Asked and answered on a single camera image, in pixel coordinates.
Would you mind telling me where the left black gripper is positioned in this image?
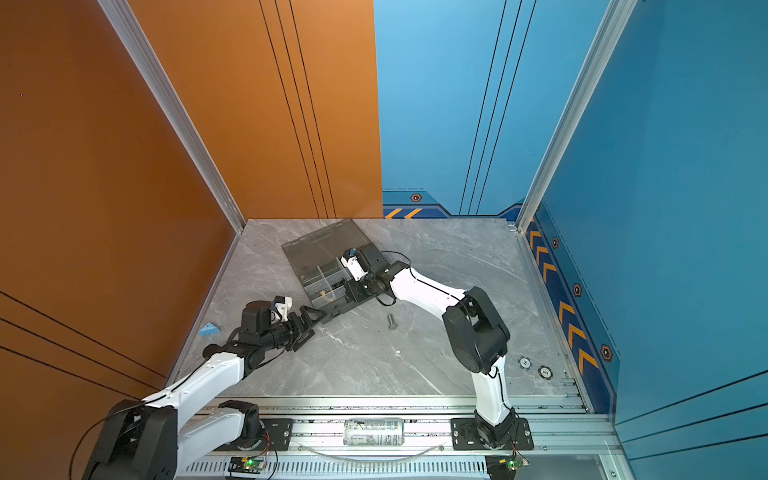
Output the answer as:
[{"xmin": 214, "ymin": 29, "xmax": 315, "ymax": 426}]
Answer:
[{"xmin": 261, "ymin": 306, "xmax": 327, "ymax": 354}]

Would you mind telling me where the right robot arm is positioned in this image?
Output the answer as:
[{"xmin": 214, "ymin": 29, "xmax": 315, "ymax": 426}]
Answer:
[{"xmin": 340, "ymin": 244, "xmax": 516, "ymax": 449}]

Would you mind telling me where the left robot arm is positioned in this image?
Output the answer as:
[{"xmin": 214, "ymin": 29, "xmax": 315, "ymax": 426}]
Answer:
[{"xmin": 82, "ymin": 296, "xmax": 331, "ymax": 479}]

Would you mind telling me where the grey plastic organizer box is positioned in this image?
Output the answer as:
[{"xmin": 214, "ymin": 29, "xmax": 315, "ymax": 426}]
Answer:
[{"xmin": 282, "ymin": 219, "xmax": 395, "ymax": 323}]

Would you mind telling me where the blue triangular wedge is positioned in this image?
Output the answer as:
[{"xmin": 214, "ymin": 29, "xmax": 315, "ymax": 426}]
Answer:
[{"xmin": 198, "ymin": 322, "xmax": 221, "ymax": 337}]

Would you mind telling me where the black round cap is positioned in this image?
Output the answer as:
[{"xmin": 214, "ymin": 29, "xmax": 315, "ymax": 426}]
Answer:
[{"xmin": 203, "ymin": 344, "xmax": 219, "ymax": 360}]

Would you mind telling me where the left circuit board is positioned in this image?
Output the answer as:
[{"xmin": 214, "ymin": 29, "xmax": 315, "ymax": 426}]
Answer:
[{"xmin": 226, "ymin": 456, "xmax": 268, "ymax": 477}]

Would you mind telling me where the circuit board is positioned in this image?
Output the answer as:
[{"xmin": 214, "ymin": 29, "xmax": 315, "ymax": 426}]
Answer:
[
  {"xmin": 226, "ymin": 456, "xmax": 268, "ymax": 477},
  {"xmin": 485, "ymin": 456, "xmax": 530, "ymax": 480}
]

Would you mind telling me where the black round marker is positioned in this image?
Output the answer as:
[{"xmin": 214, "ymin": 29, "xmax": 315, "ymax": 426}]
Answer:
[{"xmin": 538, "ymin": 365, "xmax": 554, "ymax": 380}]

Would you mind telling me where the right circuit board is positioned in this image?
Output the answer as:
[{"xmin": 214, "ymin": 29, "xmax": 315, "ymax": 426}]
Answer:
[{"xmin": 485, "ymin": 456, "xmax": 530, "ymax": 480}]

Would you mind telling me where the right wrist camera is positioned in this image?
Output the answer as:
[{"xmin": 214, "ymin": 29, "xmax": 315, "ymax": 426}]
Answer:
[{"xmin": 340, "ymin": 248, "xmax": 367, "ymax": 281}]

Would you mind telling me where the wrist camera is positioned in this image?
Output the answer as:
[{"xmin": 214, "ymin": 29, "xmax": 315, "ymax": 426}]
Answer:
[
  {"xmin": 340, "ymin": 248, "xmax": 367, "ymax": 281},
  {"xmin": 272, "ymin": 295, "xmax": 293, "ymax": 322}
]

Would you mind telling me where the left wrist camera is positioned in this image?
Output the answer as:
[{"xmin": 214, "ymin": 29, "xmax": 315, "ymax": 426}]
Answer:
[{"xmin": 272, "ymin": 295, "xmax": 293, "ymax": 322}]

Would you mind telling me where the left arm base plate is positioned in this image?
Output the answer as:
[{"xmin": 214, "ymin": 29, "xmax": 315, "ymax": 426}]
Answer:
[{"xmin": 239, "ymin": 418, "xmax": 294, "ymax": 453}]

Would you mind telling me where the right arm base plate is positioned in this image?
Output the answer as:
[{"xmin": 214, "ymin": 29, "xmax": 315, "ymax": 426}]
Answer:
[{"xmin": 450, "ymin": 415, "xmax": 535, "ymax": 451}]

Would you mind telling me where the aluminium front rail frame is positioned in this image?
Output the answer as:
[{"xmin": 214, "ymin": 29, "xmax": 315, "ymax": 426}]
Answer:
[{"xmin": 107, "ymin": 394, "xmax": 637, "ymax": 480}]

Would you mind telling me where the left aluminium corner post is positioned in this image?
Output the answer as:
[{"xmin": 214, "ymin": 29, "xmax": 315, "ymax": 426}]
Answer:
[{"xmin": 98, "ymin": 0, "xmax": 246, "ymax": 234}]

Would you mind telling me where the aluminium corner post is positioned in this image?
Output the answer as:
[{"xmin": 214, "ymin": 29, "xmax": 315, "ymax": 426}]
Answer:
[
  {"xmin": 98, "ymin": 0, "xmax": 246, "ymax": 234},
  {"xmin": 515, "ymin": 0, "xmax": 637, "ymax": 234}
]

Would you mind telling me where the right aluminium corner post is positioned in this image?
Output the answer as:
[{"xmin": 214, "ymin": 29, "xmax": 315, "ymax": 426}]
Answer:
[{"xmin": 515, "ymin": 0, "xmax": 637, "ymax": 234}]

